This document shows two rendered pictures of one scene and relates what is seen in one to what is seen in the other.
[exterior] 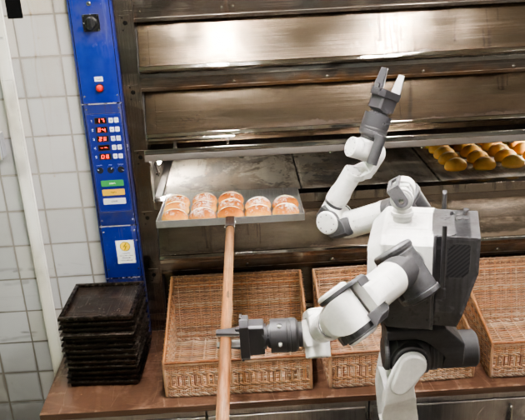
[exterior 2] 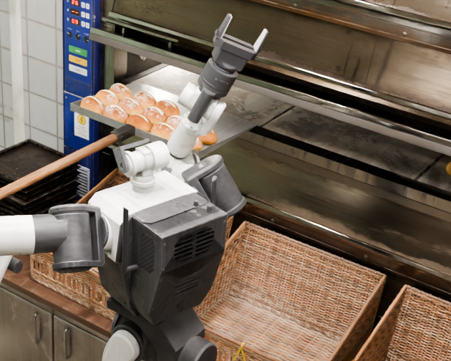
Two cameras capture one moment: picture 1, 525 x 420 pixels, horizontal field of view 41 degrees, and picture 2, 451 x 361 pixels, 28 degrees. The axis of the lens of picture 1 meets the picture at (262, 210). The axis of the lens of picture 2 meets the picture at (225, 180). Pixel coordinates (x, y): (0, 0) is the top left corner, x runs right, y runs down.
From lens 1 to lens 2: 1.66 m
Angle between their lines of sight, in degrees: 30
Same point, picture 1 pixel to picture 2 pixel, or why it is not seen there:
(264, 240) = not seen: hidden behind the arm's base
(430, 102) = (406, 77)
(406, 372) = (115, 349)
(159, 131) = (124, 11)
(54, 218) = (34, 67)
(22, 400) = not seen: outside the picture
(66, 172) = (47, 25)
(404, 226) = (130, 194)
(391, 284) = not seen: outside the picture
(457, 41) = (449, 8)
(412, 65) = (392, 23)
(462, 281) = (149, 277)
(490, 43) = not seen: outside the picture
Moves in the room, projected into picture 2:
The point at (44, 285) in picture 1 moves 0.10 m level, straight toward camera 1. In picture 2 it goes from (18, 130) to (6, 139)
